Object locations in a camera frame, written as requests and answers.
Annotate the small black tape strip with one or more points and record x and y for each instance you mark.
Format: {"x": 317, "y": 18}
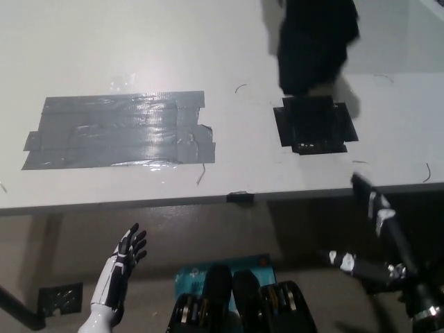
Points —
{"x": 240, "y": 198}

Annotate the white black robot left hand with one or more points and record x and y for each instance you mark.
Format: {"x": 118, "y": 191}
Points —
{"x": 119, "y": 263}

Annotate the grey table leg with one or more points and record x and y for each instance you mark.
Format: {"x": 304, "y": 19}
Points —
{"x": 45, "y": 236}

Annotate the black t-shirt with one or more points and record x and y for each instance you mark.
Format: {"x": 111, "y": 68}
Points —
{"x": 312, "y": 45}

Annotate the grey duct tape patch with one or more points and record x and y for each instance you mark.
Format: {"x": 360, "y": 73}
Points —
{"x": 118, "y": 132}

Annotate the black tape square patch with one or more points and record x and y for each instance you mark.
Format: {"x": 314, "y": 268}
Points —
{"x": 314, "y": 125}

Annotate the black metal frame bar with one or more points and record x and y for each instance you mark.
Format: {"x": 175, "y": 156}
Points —
{"x": 19, "y": 308}

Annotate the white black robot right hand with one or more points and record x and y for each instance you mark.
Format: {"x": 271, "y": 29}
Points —
{"x": 399, "y": 239}

